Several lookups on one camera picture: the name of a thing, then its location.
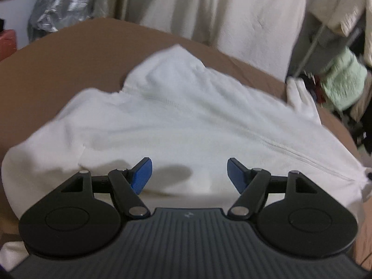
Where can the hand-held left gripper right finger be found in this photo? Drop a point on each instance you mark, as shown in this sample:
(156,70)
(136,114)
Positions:
(236,175)

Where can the silver foil cover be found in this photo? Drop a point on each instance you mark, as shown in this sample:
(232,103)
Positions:
(64,3)

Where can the green towel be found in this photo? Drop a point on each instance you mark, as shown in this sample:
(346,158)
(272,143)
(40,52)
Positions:
(343,81)

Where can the red box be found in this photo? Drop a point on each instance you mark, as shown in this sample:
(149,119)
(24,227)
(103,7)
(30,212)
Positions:
(7,45)

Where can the cream cloth cover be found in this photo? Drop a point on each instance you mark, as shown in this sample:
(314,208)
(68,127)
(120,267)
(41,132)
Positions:
(221,11)

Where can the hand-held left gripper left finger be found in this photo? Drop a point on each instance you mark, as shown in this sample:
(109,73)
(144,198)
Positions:
(142,175)

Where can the cream padded cloth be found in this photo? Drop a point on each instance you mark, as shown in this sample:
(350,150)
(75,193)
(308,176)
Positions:
(340,3)

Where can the metal rack pole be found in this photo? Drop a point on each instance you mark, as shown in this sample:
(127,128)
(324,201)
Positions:
(311,49)

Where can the white hoodie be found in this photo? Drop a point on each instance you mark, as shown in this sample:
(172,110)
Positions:
(186,113)

